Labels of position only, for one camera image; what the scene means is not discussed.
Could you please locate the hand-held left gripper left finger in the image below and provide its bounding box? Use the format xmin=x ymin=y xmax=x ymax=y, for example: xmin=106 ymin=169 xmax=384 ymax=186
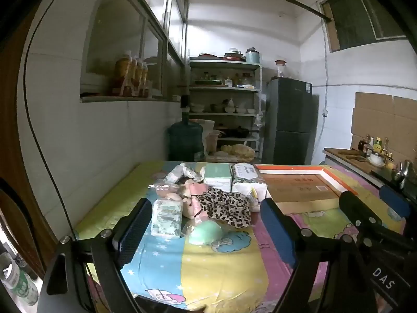
xmin=41 ymin=197 xmax=154 ymax=313

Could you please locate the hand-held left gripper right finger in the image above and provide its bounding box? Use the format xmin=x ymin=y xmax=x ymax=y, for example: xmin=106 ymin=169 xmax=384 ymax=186
xmin=260 ymin=197 xmax=388 ymax=313

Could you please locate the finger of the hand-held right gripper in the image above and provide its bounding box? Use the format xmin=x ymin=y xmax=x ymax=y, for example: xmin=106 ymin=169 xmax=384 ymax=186
xmin=338 ymin=191 xmax=383 ymax=235
xmin=379 ymin=184 xmax=412 ymax=220

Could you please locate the white green wipes packet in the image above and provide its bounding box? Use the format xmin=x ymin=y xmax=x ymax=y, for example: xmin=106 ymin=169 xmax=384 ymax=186
xmin=151 ymin=198 xmax=182 ymax=238

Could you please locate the shallow cardboard box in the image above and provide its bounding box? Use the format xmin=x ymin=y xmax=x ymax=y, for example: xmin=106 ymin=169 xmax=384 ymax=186
xmin=254 ymin=165 xmax=359 ymax=214

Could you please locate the leopard print scrunchie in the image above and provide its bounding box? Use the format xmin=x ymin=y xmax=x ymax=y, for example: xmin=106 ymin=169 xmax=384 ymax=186
xmin=195 ymin=187 xmax=259 ymax=229

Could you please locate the mint green round sponge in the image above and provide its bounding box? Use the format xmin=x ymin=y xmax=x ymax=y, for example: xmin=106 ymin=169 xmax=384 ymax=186
xmin=189 ymin=221 xmax=224 ymax=245

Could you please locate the pink plastic packet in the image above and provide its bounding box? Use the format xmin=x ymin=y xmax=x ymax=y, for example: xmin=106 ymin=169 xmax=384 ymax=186
xmin=181 ymin=183 xmax=212 ymax=217

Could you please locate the crinkled clear plastic packet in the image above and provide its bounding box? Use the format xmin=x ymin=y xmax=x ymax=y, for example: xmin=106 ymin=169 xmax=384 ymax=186
xmin=164 ymin=162 xmax=204 ymax=185

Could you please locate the kitchen counter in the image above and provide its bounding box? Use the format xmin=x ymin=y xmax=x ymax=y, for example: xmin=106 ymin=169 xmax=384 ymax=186
xmin=323 ymin=148 xmax=417 ymax=196

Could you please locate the floral tissue pack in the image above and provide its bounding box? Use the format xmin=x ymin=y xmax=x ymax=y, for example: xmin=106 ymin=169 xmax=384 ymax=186
xmin=231 ymin=163 xmax=268 ymax=203

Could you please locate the row of condiment bottles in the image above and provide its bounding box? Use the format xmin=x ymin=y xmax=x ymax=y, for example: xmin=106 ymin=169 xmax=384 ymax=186
xmin=358 ymin=134 xmax=391 ymax=157

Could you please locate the cartoon printed blanket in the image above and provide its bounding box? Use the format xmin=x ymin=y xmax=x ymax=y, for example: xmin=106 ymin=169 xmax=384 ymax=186
xmin=75 ymin=160 xmax=408 ymax=313

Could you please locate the mint green box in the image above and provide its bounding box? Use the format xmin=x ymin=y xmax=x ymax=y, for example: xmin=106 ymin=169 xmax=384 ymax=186
xmin=204 ymin=164 xmax=232 ymax=191

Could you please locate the yellow lumpy bundle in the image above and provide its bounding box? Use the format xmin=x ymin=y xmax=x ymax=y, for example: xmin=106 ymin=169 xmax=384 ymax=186
xmin=221 ymin=143 xmax=255 ymax=163

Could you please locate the black wok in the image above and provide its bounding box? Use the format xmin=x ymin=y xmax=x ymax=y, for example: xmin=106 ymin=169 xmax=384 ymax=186
xmin=222 ymin=125 xmax=258 ymax=138

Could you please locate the clear plastic jug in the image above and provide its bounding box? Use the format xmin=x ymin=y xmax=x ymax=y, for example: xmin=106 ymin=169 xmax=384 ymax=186
xmin=205 ymin=130 xmax=222 ymax=155

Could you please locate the dark refrigerator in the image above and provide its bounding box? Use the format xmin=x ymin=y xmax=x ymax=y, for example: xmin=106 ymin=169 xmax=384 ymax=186
xmin=262 ymin=77 xmax=313 ymax=165

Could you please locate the green labelled bottle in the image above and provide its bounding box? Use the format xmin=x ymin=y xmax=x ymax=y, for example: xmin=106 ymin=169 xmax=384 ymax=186
xmin=13 ymin=269 xmax=40 ymax=306

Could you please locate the white sack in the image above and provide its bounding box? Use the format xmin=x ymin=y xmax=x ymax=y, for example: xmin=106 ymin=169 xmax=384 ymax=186
xmin=195 ymin=120 xmax=216 ymax=152

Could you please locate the grey capped bottle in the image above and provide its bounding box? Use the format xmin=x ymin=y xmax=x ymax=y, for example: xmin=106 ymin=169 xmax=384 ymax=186
xmin=0 ymin=252 xmax=22 ymax=289

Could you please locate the sliding glass window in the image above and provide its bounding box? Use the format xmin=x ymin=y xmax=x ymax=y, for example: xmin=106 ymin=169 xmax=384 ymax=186
xmin=80 ymin=0 xmax=189 ymax=103

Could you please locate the row of white bowls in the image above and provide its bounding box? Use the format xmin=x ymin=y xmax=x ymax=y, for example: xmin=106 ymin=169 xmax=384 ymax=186
xmin=190 ymin=98 xmax=258 ymax=115

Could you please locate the white shelf rack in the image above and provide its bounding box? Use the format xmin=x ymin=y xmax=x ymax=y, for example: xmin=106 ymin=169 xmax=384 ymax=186
xmin=188 ymin=59 xmax=264 ymax=160

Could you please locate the brown wooden door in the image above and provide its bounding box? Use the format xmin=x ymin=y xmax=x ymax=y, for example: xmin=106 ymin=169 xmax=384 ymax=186
xmin=0 ymin=16 xmax=59 ymax=281

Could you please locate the row of jars and bottles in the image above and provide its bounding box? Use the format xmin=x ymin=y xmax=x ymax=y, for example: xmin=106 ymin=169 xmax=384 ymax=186
xmin=192 ymin=72 xmax=258 ymax=88

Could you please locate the lidded cooking pot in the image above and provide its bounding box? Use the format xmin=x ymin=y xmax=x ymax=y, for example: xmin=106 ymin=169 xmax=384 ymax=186
xmin=225 ymin=47 xmax=245 ymax=61

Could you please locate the curved metal rod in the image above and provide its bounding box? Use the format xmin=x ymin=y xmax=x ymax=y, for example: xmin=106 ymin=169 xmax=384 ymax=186
xmin=174 ymin=0 xmax=333 ymax=23

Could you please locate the cardboard sheet on wall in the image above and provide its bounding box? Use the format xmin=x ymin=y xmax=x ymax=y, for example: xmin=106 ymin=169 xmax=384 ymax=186
xmin=351 ymin=92 xmax=417 ymax=162

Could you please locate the small wall window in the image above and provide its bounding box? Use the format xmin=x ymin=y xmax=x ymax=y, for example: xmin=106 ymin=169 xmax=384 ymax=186
xmin=321 ymin=0 xmax=414 ymax=53

